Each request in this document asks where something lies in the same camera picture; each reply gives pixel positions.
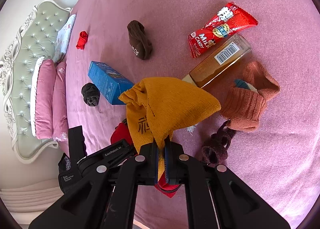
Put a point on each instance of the clear amber bottle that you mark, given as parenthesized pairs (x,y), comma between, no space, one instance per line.
(226,55)

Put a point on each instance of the blue cardboard box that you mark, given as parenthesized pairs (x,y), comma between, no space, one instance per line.
(110,83)

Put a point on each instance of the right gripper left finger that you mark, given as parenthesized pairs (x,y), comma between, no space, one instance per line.
(105,197)

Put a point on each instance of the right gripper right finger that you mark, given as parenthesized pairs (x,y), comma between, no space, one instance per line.
(215,196)

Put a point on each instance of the black rolled sock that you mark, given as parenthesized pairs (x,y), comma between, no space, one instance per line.
(91,94)

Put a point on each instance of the red crumpled cloth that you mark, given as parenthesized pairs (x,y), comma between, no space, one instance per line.
(83,38)

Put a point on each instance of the pink bed sheet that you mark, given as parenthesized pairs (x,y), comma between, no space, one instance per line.
(280,160)

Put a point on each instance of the red zipper pouch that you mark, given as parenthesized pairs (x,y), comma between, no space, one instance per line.
(121,132)

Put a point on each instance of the yellow drawstring bag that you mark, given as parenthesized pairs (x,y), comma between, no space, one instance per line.
(157,108)

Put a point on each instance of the red milk candy wrapper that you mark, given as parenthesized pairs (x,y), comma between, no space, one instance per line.
(228,21)

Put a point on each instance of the light blue pillow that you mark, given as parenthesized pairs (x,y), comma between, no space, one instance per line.
(62,39)

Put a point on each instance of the orange knit sock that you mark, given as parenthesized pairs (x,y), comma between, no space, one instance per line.
(247,99)

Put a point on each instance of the brown sock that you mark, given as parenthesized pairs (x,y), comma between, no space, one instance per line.
(140,44)

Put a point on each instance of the pink folded quilt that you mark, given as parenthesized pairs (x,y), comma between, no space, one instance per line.
(50,107)

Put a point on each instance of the tufted green headboard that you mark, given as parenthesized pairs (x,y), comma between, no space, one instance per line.
(34,40)

